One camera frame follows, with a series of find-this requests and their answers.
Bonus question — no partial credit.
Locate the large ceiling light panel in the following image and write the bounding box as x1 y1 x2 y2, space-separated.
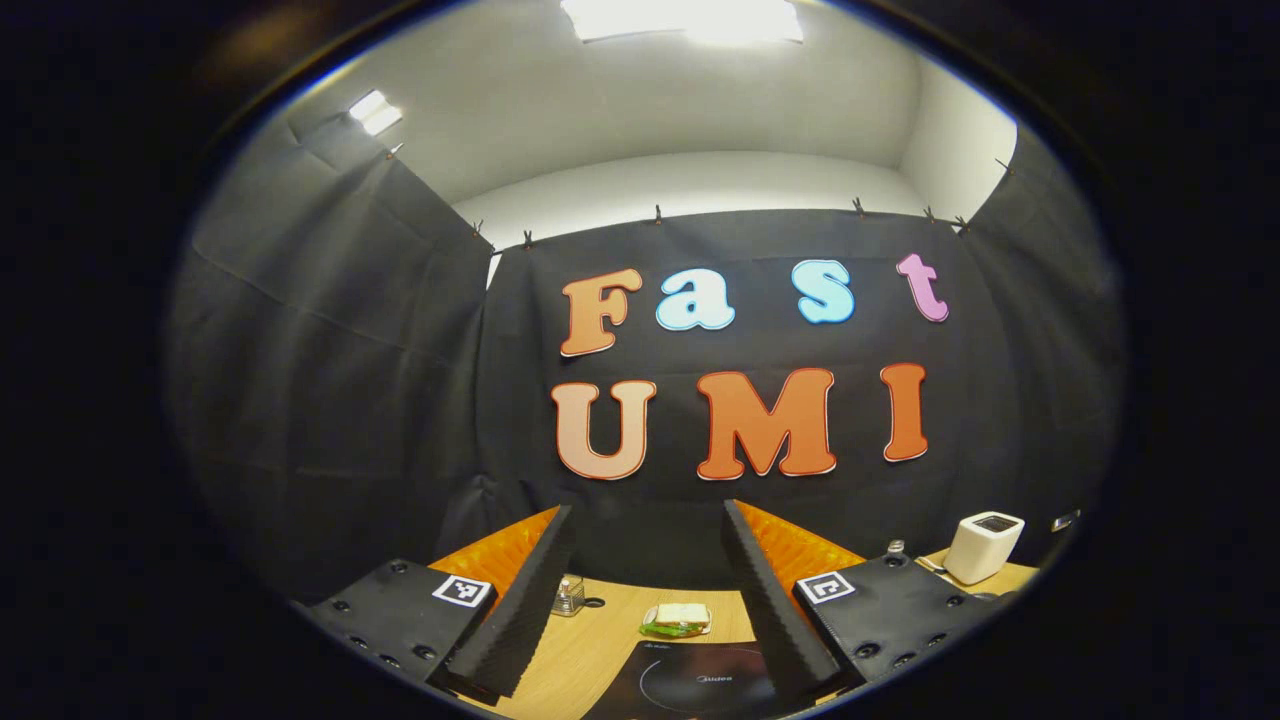
560 0 804 46

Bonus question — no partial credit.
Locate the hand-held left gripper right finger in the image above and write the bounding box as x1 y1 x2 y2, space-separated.
722 500 1011 706

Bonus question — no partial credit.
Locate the white toaster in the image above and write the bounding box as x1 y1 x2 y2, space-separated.
943 512 1026 586

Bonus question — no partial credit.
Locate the small ceiling light panel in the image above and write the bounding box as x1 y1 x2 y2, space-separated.
348 90 404 137

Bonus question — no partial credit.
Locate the black induction cooktop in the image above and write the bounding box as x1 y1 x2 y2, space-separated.
583 640 801 720

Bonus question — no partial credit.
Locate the sandwich with lettuce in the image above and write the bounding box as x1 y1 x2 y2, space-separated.
640 602 713 639

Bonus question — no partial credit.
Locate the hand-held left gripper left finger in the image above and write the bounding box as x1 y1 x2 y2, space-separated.
290 505 581 706

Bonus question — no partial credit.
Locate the row of cloth clips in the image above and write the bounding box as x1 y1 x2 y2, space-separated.
385 143 1013 251

